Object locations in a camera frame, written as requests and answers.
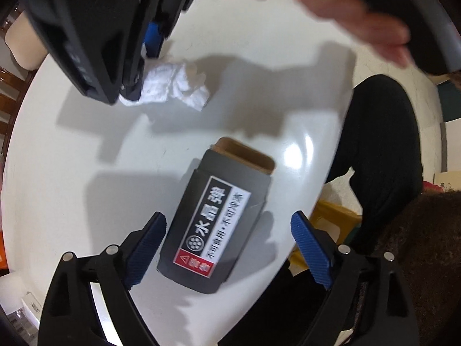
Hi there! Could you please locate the white tissue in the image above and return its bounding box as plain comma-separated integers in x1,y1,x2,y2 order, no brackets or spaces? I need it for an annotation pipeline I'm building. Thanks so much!
119,57,210,112

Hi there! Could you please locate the black cardboard box with label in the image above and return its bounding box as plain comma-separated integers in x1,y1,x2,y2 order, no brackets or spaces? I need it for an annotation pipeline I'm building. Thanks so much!
157,137,275,294

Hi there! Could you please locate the person's hand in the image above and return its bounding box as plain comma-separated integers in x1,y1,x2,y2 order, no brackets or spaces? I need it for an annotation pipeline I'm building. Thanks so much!
297,0,413,68

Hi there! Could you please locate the yellow plastic stool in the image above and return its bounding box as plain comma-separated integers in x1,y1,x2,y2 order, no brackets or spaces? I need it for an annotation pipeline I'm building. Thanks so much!
288,200,362,276

